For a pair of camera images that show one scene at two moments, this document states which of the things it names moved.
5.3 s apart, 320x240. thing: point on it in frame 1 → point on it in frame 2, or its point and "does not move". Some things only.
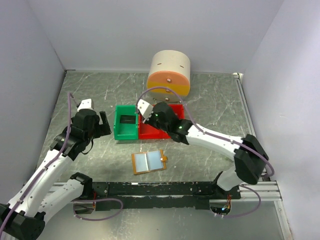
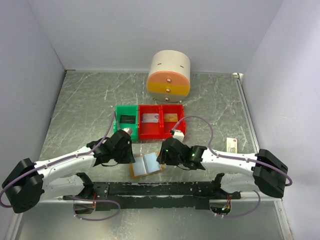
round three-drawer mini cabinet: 169,78 does not move
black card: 128,119 does not move
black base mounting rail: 160,196 does not move
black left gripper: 103,128 → 129,158
